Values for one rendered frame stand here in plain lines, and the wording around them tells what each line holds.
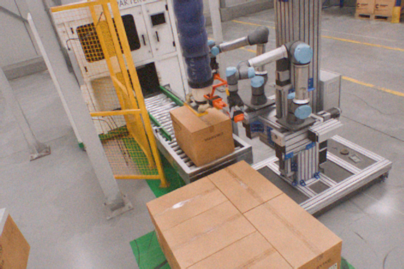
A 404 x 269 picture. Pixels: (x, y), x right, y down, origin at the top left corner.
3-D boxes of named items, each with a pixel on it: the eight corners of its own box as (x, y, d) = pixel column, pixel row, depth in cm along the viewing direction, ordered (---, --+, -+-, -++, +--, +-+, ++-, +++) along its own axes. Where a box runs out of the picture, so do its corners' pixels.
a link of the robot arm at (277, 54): (299, 34, 223) (234, 60, 229) (304, 38, 213) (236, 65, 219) (302, 49, 228) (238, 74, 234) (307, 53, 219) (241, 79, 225)
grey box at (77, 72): (77, 80, 294) (65, 48, 279) (82, 78, 296) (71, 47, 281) (79, 86, 278) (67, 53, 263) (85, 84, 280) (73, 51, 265)
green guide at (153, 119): (127, 101, 479) (125, 96, 474) (134, 99, 482) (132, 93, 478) (163, 144, 350) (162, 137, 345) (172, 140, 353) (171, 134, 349)
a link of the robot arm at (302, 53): (305, 110, 241) (306, 38, 214) (312, 119, 228) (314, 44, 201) (290, 113, 241) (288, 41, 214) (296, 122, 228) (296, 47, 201)
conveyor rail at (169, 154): (128, 111, 485) (124, 99, 476) (131, 110, 487) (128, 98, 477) (190, 188, 299) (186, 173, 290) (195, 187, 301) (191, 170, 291)
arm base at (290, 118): (296, 114, 260) (296, 102, 255) (309, 120, 248) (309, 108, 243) (281, 120, 255) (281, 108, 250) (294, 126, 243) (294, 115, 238)
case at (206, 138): (177, 143, 349) (169, 110, 329) (208, 131, 361) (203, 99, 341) (199, 169, 300) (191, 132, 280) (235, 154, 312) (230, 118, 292)
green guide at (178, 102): (160, 90, 496) (159, 85, 491) (166, 89, 499) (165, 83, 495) (206, 127, 367) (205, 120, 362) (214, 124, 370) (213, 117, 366)
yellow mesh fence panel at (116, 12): (103, 187, 394) (31, 11, 289) (106, 182, 402) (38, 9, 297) (168, 187, 372) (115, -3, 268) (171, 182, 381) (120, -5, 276)
